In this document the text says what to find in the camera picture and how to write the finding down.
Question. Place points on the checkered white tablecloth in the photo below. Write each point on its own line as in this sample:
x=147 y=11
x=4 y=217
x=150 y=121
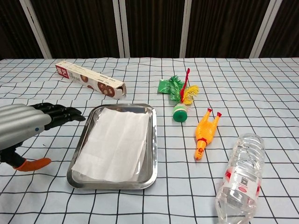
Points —
x=210 y=205

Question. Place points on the stainless steel tray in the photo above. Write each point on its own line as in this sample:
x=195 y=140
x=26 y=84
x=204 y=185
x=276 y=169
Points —
x=153 y=149

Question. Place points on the clear plastic water bottle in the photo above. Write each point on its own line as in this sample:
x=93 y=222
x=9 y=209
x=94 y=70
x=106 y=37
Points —
x=243 y=177

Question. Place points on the long baking paper box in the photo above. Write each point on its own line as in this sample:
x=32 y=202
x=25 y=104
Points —
x=88 y=78

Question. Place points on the white parchment paper sheet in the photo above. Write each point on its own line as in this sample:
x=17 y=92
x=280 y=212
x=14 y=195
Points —
x=114 y=144

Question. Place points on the green feather shuttlecock toy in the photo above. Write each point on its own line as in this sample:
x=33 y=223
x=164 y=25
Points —
x=181 y=109

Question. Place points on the small green foil packet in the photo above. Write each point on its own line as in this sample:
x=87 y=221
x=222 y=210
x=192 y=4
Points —
x=164 y=86

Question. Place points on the yellow rubber chicken toy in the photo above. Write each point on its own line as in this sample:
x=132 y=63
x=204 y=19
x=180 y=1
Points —
x=205 y=130

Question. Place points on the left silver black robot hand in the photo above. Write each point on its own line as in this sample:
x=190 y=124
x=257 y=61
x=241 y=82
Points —
x=21 y=123

